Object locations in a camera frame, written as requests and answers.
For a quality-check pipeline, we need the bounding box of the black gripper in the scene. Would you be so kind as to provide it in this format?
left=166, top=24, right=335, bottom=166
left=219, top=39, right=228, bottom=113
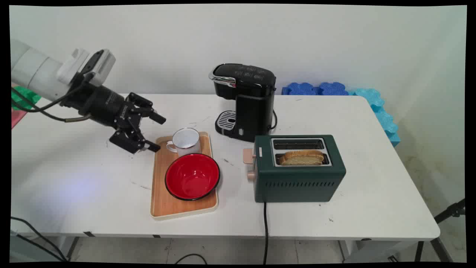
left=74, top=83, right=167, bottom=154

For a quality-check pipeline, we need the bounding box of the white enamel mug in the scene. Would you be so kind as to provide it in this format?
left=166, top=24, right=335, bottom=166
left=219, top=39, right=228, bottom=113
left=166, top=128, right=202, bottom=157

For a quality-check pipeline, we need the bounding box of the red bowl black rim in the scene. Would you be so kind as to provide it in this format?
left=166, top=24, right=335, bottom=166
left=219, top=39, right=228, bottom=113
left=165, top=153, right=221, bottom=201

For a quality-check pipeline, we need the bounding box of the wooden serving tray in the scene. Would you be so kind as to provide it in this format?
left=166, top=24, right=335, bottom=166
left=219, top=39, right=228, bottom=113
left=150, top=131, right=219, bottom=220

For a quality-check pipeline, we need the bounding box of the green foam tile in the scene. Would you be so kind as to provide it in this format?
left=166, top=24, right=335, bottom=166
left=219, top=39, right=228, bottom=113
left=11, top=86, right=42, bottom=111

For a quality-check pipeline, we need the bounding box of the pink foam tile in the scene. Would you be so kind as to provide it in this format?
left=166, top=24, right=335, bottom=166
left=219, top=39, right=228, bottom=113
left=11, top=109, right=29, bottom=130

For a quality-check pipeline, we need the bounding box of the black coffee machine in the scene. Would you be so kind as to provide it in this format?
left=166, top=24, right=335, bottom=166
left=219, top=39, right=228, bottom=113
left=209, top=63, right=277, bottom=143

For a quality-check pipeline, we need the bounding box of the grey table leg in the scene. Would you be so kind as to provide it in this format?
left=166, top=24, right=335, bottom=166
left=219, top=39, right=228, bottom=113
left=66, top=237, right=80, bottom=260

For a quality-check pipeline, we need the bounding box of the dark blue foam tile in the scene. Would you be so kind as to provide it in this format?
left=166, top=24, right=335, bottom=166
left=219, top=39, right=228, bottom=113
left=319, top=82, right=349, bottom=96
left=282, top=82, right=321, bottom=96

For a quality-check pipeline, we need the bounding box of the toast slice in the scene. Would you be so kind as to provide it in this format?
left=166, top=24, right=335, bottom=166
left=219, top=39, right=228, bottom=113
left=278, top=150, right=325, bottom=166

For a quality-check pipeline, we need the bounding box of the green two-slot toaster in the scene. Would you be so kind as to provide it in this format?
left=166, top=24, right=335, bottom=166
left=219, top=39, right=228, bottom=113
left=253, top=135, right=347, bottom=203

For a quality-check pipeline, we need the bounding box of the light blue foam tile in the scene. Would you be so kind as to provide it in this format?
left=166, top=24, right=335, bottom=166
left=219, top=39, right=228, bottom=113
left=348, top=88, right=386, bottom=113
left=373, top=109, right=401, bottom=147

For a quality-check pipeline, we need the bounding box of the black tripod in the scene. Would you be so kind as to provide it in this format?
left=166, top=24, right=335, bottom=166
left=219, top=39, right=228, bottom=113
left=414, top=198, right=466, bottom=263

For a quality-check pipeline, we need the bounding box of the white grey wrist camera box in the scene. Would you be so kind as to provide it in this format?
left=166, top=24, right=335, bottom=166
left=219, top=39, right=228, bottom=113
left=57, top=48, right=116, bottom=87

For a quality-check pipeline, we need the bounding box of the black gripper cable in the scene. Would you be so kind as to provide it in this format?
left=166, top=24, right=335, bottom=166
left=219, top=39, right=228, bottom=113
left=20, top=98, right=92, bottom=123

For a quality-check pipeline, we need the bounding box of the black camera cable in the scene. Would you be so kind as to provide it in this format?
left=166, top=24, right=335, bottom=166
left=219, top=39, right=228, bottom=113
left=11, top=73, right=94, bottom=112

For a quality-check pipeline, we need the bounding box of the black looped floor cable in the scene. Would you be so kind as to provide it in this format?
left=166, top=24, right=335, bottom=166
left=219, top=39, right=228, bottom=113
left=175, top=254, right=208, bottom=264

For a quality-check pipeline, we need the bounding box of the black hanging cable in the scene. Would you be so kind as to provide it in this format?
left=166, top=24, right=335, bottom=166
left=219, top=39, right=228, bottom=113
left=10, top=217, right=70, bottom=261
left=14, top=232, right=64, bottom=262

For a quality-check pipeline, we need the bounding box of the black toaster power cord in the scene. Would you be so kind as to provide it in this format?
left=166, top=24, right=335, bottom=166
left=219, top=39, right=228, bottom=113
left=263, top=202, right=269, bottom=264

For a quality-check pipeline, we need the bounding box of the grey table leg frame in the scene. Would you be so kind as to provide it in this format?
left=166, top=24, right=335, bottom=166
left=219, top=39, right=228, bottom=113
left=338, top=240, right=418, bottom=263

